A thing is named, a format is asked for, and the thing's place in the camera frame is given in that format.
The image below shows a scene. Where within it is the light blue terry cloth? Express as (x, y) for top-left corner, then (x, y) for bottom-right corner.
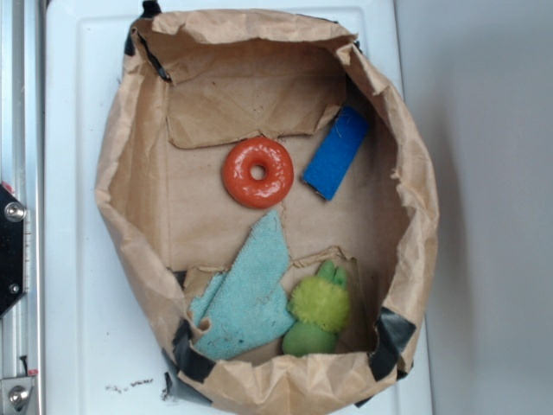
(190, 210), (295, 360)

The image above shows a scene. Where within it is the orange glazed toy donut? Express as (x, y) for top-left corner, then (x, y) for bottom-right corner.
(222, 137), (294, 209)

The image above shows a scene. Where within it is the blue rectangular sponge block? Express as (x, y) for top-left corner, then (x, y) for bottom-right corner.
(302, 106), (369, 201)

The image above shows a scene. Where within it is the green fuzzy plush toy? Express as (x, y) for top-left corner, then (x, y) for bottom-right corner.
(282, 260), (351, 357)

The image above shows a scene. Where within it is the brown paper bag tray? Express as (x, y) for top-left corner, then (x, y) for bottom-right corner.
(95, 2), (439, 414)

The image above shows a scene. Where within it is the black metal bracket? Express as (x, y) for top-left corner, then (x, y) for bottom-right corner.
(0, 182), (27, 317)

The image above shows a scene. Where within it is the aluminium frame rail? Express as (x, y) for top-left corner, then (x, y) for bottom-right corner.
(1, 1), (45, 414)

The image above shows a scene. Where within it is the silver corner bracket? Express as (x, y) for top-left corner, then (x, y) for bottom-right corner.
(1, 376), (36, 415)

